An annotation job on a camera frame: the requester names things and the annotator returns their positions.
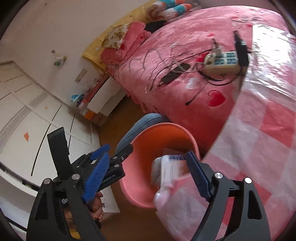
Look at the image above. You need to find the orange plastic basin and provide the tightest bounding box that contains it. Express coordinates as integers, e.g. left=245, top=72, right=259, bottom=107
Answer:
left=119, top=123, right=200, bottom=208

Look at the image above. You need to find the white storage box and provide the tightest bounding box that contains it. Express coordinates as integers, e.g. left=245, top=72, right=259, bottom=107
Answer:
left=88, top=77, right=126, bottom=116

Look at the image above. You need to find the person's left hand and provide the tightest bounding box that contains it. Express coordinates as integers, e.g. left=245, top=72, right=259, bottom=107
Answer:
left=88, top=192, right=104, bottom=220

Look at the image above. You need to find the white cable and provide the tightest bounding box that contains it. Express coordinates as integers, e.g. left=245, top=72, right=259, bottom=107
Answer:
left=126, top=40, right=208, bottom=93

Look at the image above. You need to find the cartoon print pillow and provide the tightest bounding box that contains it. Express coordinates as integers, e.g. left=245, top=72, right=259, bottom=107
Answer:
left=148, top=0, right=185, bottom=14
left=159, top=3, right=193, bottom=22

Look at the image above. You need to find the white Magic plastic bag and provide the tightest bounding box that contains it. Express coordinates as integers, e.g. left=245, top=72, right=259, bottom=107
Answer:
left=151, top=154, right=193, bottom=193

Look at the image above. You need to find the folded pink blanket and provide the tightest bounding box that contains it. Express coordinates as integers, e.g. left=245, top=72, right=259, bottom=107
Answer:
left=100, top=22, right=153, bottom=63

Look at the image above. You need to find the white wardrobe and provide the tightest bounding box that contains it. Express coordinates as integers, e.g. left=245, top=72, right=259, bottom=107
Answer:
left=0, top=61, right=100, bottom=189

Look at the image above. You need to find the pink bed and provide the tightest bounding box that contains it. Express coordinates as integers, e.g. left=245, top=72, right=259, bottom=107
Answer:
left=82, top=5, right=288, bottom=154

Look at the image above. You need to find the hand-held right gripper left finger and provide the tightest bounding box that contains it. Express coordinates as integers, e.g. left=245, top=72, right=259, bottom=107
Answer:
left=26, top=152, right=111, bottom=241

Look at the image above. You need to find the black power bank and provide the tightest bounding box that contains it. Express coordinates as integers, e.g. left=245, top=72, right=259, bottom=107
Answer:
left=161, top=62, right=190, bottom=86

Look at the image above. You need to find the black cloth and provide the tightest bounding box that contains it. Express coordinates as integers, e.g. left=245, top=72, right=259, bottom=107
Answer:
left=144, top=20, right=167, bottom=33

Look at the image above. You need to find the white power strip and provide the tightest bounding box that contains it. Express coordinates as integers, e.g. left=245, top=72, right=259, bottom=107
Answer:
left=203, top=51, right=242, bottom=75

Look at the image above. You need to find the black power adapter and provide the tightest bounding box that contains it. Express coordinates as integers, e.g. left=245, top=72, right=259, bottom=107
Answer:
left=232, top=30, right=249, bottom=67

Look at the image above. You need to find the floral pillow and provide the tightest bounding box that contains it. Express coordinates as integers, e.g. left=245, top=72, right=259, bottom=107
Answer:
left=102, top=23, right=130, bottom=49

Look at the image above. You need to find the blue round stool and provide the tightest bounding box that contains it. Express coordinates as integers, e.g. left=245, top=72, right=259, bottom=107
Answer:
left=116, top=113, right=170, bottom=153

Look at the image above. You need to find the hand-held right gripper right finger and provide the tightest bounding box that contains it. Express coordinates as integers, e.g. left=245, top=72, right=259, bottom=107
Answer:
left=186, top=151, right=271, bottom=241

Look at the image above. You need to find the yellow headboard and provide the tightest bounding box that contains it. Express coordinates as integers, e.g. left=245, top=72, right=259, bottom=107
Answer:
left=82, top=5, right=153, bottom=67

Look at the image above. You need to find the white charger plug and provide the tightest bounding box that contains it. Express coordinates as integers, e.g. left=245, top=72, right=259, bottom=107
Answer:
left=211, top=38, right=222, bottom=56

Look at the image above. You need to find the white sheet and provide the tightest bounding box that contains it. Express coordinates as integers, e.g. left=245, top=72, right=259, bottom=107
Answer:
left=100, top=185, right=121, bottom=213

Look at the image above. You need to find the power strip with cables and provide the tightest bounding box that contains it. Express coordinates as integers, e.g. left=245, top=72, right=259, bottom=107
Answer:
left=148, top=42, right=245, bottom=106

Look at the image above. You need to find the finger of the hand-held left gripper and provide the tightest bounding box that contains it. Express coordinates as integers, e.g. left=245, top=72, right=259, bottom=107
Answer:
left=110, top=144, right=134, bottom=166
left=89, top=144, right=110, bottom=161

